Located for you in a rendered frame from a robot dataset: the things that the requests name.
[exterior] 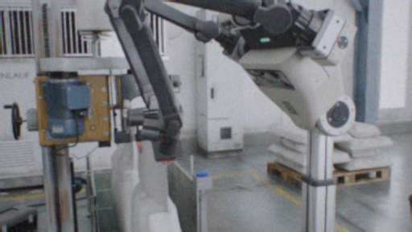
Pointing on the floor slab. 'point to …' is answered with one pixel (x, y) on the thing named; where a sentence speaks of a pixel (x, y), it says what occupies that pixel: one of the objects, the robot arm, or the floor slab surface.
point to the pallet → (332, 174)
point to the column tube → (51, 145)
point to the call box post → (203, 211)
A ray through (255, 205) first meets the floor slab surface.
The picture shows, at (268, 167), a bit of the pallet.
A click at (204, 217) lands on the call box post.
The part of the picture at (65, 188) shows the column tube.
